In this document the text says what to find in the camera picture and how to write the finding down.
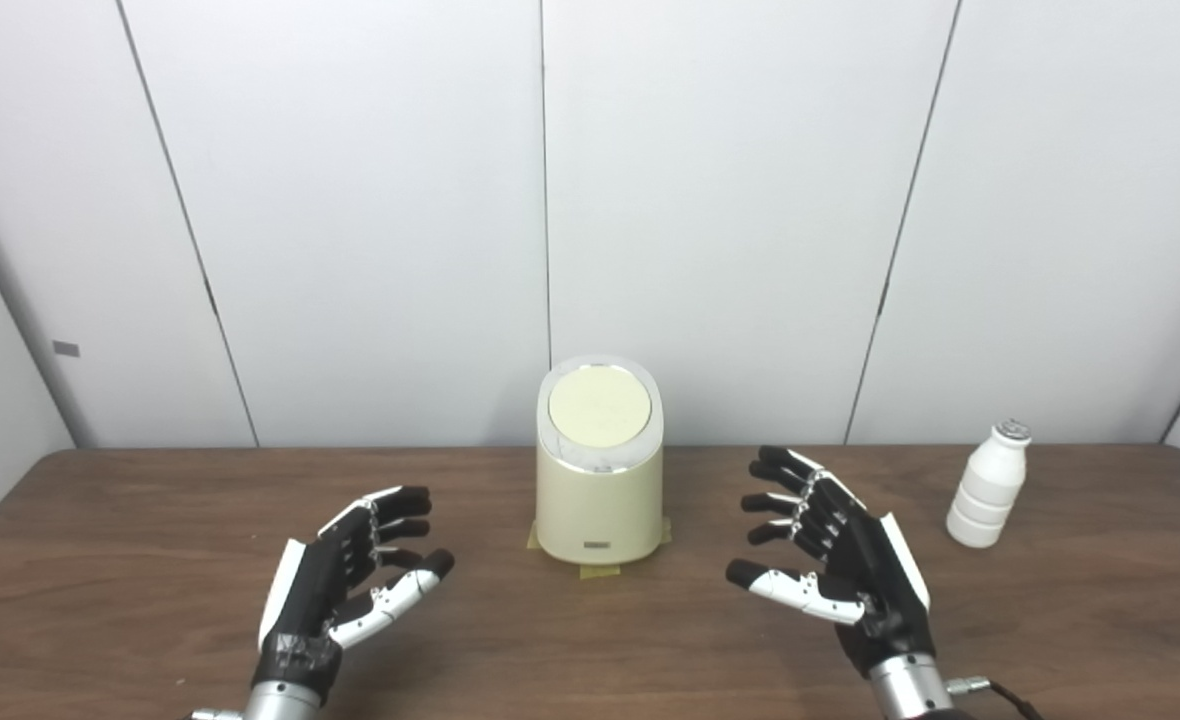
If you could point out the cream-colored cylindrical bin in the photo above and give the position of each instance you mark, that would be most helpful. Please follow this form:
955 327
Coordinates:
598 505

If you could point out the cream round bin lid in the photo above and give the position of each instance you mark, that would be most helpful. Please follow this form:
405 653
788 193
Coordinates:
600 408

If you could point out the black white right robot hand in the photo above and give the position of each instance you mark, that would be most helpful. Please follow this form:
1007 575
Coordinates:
875 580

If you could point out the small gray wall label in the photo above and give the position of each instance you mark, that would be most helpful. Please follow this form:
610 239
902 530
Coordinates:
66 348

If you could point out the small white plastic bottle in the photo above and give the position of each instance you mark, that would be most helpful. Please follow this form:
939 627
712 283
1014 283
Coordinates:
990 490

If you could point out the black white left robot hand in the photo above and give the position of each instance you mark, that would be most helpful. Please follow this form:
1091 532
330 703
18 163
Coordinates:
310 590

